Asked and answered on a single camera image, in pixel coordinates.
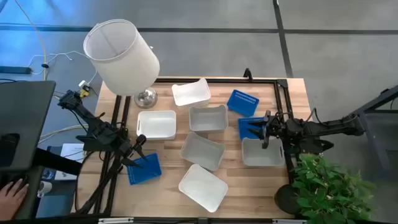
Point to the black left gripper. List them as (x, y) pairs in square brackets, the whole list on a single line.
[(127, 148)]

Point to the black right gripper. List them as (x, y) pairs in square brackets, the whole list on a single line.
[(273, 127)]

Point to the blue perforated plastic basket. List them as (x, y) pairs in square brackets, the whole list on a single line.
[(147, 171), (244, 129), (242, 102)]

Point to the white plastic basket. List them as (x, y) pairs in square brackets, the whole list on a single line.
[(157, 124), (202, 188), (191, 93)]

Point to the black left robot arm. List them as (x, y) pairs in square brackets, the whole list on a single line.
[(93, 121)]

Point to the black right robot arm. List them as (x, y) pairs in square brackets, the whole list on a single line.
[(323, 127)]

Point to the grey plastic basket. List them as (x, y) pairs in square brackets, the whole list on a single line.
[(208, 119), (261, 155), (202, 151)]

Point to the black clamp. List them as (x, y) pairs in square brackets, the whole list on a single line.
[(247, 74)]

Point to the silver lamp stand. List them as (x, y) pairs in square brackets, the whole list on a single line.
[(146, 99)]

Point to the white paper booklet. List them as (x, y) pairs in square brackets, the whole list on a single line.
[(73, 151)]

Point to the black plant pot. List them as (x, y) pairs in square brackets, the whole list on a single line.
[(284, 199)]

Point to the white and yellow plug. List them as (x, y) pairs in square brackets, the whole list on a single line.
[(83, 84)]

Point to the green leafy plant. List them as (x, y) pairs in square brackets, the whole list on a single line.
[(329, 189)]

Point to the white mug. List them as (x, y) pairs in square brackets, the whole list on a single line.
[(45, 187)]

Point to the white fabric lamp shade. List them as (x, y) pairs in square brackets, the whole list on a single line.
[(124, 59)]

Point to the dark grey monitor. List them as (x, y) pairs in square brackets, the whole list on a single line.
[(25, 118)]

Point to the dark metal stand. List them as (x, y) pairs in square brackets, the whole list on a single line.
[(373, 104)]

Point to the person's hand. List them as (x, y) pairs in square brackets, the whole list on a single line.
[(11, 199)]

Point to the black power strip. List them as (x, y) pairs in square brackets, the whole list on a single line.
[(15, 70)]

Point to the silver bracket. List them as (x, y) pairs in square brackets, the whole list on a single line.
[(115, 221), (289, 221)]

